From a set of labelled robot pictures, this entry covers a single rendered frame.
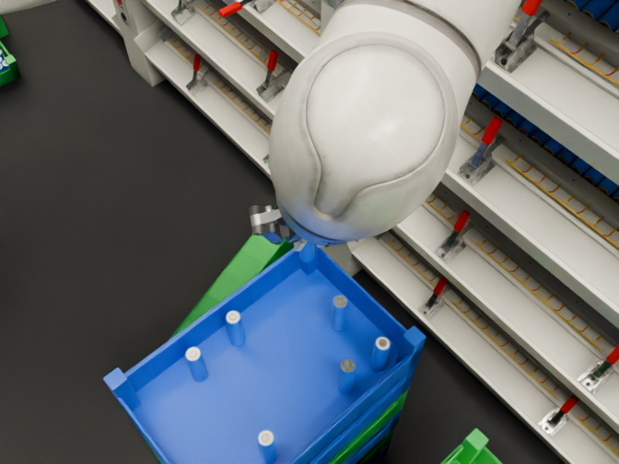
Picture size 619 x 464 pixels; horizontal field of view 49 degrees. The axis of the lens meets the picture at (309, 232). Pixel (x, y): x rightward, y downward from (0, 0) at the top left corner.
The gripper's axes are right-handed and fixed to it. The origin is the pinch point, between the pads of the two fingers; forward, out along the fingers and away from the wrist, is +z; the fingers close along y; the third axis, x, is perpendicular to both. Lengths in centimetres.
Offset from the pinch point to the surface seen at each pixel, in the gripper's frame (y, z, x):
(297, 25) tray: 6.3, 23.2, 34.4
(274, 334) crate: -5.1, 13.2, -10.2
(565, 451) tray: 37, 34, -36
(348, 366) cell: 2.0, 3.7, -15.2
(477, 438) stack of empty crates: 15.5, 6.3, -26.0
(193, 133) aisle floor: -13, 80, 38
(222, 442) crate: -13.2, 8.2, -21.1
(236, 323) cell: -9.5, 7.3, -8.2
